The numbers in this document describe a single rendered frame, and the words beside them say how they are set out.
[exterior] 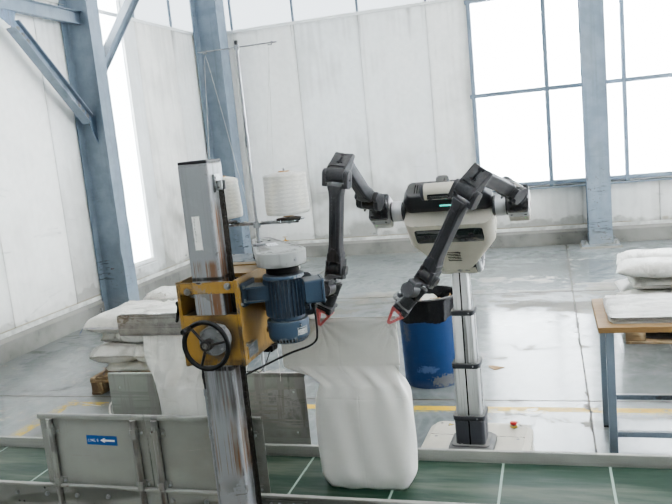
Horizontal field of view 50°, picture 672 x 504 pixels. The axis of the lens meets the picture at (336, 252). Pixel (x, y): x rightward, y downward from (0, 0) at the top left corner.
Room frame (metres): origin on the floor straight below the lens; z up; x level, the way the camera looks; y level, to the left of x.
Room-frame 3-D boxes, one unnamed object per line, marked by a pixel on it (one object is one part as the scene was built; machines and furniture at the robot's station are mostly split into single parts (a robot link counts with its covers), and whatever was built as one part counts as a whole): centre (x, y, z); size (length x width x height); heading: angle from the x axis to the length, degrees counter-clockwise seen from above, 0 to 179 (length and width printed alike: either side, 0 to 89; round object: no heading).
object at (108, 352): (5.73, 1.72, 0.32); 0.67 x 0.42 x 0.14; 167
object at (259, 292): (2.56, 0.29, 1.27); 0.12 x 0.09 x 0.09; 163
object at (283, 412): (3.40, 0.70, 0.54); 1.05 x 0.02 x 0.41; 73
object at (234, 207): (2.79, 0.41, 1.61); 0.15 x 0.14 x 0.17; 73
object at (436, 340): (5.07, -0.62, 0.32); 0.51 x 0.48 x 0.65; 163
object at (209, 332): (2.48, 0.45, 1.14); 0.11 x 0.06 x 0.11; 73
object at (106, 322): (5.72, 1.73, 0.56); 0.66 x 0.43 x 0.15; 160
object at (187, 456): (2.88, 0.86, 0.54); 1.05 x 0.02 x 0.41; 73
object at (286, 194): (2.72, 0.16, 1.61); 0.17 x 0.17 x 0.17
